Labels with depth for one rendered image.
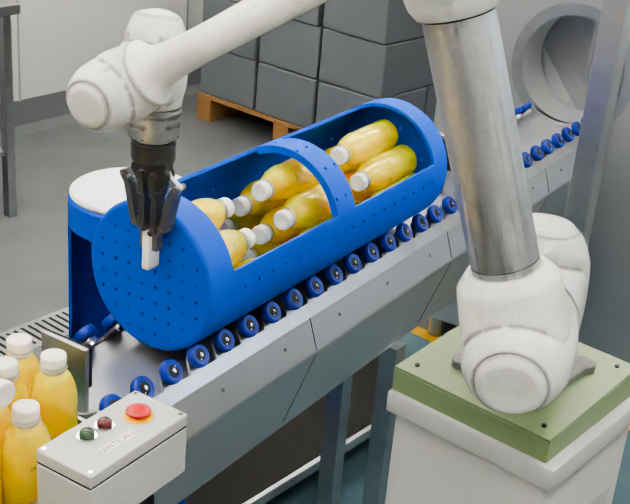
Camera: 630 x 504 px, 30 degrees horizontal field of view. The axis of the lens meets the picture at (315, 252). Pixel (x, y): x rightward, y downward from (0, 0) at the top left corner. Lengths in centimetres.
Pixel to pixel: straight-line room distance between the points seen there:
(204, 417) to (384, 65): 355
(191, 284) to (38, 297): 242
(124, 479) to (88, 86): 55
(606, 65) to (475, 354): 139
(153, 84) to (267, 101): 429
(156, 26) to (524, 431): 85
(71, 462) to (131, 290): 60
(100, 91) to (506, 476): 87
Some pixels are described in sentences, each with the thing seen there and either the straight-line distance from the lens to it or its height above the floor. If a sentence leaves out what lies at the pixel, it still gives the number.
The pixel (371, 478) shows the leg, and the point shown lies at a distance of 310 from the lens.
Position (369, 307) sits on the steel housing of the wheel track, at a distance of 257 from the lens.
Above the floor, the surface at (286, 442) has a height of 15.
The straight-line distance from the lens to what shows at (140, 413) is 168.
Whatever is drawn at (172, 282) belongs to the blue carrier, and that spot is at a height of 110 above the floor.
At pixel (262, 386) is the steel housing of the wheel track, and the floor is 84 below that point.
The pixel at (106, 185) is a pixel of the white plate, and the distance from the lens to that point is 265.
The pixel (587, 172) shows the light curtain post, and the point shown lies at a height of 104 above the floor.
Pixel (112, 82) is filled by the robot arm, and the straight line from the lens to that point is 172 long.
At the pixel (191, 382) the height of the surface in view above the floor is 93.
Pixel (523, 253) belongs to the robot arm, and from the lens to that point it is 166.
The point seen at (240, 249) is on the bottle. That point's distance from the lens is 215.
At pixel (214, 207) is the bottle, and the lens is 216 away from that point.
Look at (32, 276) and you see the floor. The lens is 459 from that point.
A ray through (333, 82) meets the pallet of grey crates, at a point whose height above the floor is 42.
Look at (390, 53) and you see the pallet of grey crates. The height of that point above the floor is 62.
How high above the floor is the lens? 202
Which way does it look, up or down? 25 degrees down
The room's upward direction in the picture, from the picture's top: 5 degrees clockwise
